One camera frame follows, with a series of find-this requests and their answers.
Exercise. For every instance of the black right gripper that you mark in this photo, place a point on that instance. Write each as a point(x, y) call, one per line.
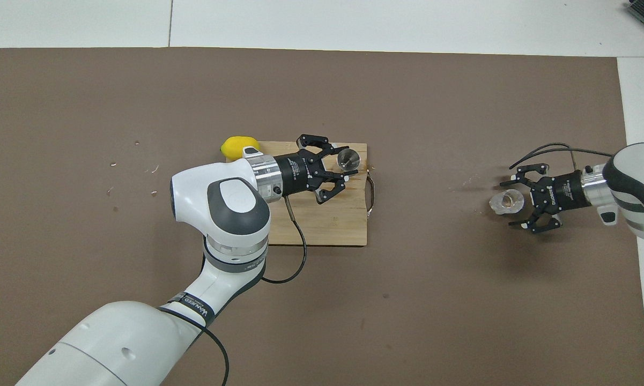
point(565, 192)

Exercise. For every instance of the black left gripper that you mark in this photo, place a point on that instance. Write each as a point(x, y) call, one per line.
point(297, 172)

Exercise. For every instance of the stainless steel jigger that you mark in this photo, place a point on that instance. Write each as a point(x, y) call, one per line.
point(348, 160)

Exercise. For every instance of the small clear plastic cup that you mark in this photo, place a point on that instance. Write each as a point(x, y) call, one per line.
point(506, 201)

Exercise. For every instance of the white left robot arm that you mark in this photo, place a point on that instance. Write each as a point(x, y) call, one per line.
point(220, 214)

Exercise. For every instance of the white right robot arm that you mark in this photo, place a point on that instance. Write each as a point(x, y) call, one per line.
point(638, 187)

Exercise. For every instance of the wooden cutting board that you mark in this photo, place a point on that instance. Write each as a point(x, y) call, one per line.
point(343, 225)

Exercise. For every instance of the yellow lemon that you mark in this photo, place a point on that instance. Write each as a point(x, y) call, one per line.
point(236, 146)

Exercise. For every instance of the brown table mat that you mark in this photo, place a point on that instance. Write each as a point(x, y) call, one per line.
point(461, 311)

